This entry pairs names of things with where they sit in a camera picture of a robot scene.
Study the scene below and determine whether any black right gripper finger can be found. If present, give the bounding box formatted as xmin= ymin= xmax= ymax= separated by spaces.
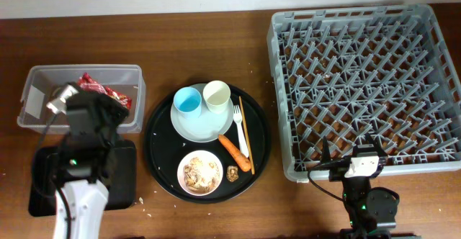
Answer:
xmin=365 ymin=133 xmax=387 ymax=156
xmin=321 ymin=137 xmax=331 ymax=163

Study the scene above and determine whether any red snack wrapper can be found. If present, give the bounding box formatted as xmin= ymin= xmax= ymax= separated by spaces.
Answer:
xmin=77 ymin=73 xmax=132 ymax=109

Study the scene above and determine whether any orange carrot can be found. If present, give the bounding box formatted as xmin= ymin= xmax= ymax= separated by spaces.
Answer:
xmin=218 ymin=135 xmax=251 ymax=172

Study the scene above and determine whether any brown food scrap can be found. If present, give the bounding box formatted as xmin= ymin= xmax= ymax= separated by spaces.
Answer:
xmin=226 ymin=166 xmax=239 ymax=182

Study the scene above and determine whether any pink bowl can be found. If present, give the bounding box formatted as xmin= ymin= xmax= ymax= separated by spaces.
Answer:
xmin=176 ymin=150 xmax=224 ymax=197

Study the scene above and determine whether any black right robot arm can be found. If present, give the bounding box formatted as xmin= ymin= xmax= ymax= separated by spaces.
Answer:
xmin=320 ymin=134 xmax=400 ymax=239

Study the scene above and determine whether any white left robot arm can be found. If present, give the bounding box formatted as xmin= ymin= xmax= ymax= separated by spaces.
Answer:
xmin=48 ymin=83 xmax=128 ymax=238

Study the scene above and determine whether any grey dishwasher rack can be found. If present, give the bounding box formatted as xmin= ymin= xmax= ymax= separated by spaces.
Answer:
xmin=267 ymin=4 xmax=460 ymax=183

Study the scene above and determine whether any black rectangular tray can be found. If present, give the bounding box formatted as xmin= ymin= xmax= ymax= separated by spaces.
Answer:
xmin=28 ymin=140 xmax=137 ymax=217

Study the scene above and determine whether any clear plastic bin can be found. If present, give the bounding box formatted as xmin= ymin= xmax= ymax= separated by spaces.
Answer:
xmin=17 ymin=64 xmax=146 ymax=134

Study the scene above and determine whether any wooden chopstick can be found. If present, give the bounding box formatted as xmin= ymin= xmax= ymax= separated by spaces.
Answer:
xmin=238 ymin=96 xmax=255 ymax=175

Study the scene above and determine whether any blue plastic cup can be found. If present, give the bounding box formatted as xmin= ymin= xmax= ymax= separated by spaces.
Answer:
xmin=174 ymin=86 xmax=202 ymax=119

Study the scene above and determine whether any white plastic fork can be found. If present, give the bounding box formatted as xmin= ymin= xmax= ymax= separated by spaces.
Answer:
xmin=233 ymin=105 xmax=249 ymax=158

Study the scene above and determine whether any light blue plate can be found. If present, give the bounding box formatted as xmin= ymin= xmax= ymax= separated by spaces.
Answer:
xmin=170 ymin=99 xmax=233 ymax=143

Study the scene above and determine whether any round black tray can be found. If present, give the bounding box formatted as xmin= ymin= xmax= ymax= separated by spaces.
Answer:
xmin=143 ymin=86 xmax=271 ymax=204

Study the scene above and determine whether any food leftovers pile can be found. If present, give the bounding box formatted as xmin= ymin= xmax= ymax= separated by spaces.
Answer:
xmin=183 ymin=157 xmax=220 ymax=194

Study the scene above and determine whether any cream plastic cup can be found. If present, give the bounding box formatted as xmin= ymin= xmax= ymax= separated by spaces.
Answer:
xmin=202 ymin=81 xmax=231 ymax=114

